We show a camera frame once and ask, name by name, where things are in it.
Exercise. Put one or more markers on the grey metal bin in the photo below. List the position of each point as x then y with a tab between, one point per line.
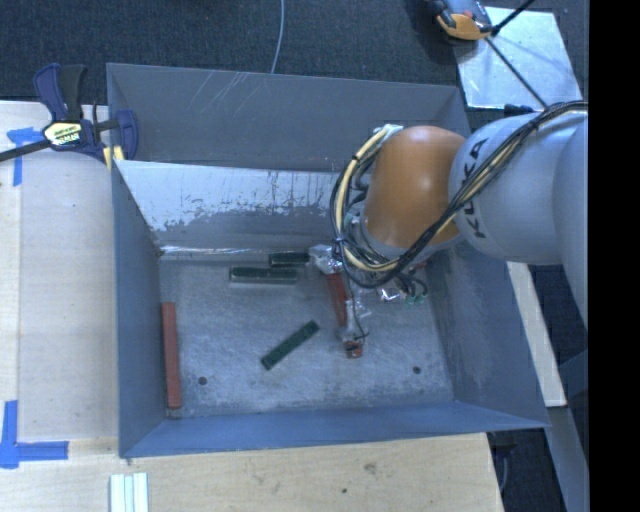
240	380

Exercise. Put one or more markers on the red-brown flat block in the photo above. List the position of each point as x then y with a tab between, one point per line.
338	297
171	355

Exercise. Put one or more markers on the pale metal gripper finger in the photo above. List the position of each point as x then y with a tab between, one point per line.
322	258
356	320

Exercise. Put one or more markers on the dark green flat block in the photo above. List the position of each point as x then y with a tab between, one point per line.
289	259
290	345
263	275

